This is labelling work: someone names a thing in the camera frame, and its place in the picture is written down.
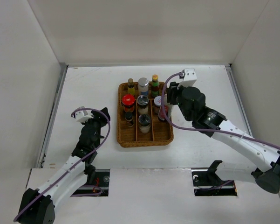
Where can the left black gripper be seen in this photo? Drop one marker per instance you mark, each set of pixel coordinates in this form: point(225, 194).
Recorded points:
point(98, 117)

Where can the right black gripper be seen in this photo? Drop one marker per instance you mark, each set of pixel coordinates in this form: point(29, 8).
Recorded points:
point(172, 91)

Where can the black cap soy sauce bottle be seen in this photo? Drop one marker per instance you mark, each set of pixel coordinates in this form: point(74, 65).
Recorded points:
point(166, 109)

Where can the small white red lid jar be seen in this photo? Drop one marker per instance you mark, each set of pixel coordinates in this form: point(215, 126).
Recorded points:
point(157, 104)

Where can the yellow cap green label bottle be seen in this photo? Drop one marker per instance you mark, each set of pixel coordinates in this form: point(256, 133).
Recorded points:
point(154, 86)

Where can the black cap spice bottle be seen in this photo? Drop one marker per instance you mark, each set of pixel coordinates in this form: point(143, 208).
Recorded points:
point(129, 119)

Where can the steel top glass grinder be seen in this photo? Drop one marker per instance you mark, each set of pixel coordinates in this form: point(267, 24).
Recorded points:
point(142, 104)

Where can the black lid shaker jar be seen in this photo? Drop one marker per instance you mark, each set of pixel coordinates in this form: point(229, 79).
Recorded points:
point(144, 123)

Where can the silver lid blue label jar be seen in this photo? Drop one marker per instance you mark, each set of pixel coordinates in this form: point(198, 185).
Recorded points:
point(143, 86)

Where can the red lid chili sauce jar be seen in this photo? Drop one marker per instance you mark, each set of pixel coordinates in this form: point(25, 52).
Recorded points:
point(128, 102)

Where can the cork top yellow label bottle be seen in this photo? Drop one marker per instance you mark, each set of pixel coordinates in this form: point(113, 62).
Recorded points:
point(131, 87)

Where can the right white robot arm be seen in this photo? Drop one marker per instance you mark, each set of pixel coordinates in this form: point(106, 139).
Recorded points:
point(264, 155)

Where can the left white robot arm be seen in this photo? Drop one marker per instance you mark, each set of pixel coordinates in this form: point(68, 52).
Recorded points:
point(39, 206)

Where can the brown wicker divided basket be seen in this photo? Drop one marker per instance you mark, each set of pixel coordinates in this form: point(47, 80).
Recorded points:
point(160, 133)

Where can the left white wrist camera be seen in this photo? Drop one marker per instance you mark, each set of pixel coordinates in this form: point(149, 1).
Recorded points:
point(81, 115)

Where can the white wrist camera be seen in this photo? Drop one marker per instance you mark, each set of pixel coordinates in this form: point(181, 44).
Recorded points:
point(81, 115)
point(188, 77)

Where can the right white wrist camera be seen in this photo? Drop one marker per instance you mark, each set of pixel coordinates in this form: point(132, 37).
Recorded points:
point(188, 77)

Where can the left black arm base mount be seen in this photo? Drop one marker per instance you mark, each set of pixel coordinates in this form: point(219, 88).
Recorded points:
point(97, 183)

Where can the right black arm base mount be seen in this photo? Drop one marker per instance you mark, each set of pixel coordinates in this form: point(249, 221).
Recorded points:
point(207, 183)

